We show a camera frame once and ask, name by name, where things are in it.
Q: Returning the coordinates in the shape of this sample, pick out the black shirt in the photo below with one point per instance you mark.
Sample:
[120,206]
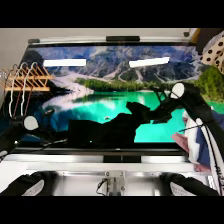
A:
[106,131]

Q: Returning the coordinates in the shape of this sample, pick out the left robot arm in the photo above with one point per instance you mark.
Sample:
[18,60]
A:
[13,133]

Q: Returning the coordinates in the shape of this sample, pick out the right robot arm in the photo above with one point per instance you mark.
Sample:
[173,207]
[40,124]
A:
[196,103]

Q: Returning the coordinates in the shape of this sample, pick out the pink garment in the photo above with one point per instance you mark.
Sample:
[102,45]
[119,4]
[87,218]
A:
[181,140]

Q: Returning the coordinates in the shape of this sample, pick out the white garment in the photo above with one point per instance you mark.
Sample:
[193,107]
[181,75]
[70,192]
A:
[192,143]

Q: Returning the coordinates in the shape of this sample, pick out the tan wooden clothes hanger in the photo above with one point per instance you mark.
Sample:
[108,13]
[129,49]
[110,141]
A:
[33,77]

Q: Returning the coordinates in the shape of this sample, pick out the white clothes hanger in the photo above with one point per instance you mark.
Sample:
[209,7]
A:
[12,87]
[23,96]

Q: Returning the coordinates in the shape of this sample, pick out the blue garment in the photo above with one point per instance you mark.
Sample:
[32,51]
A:
[203,150]

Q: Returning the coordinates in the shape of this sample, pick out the cream polka dot garment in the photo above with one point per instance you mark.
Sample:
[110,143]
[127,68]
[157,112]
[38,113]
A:
[215,50]

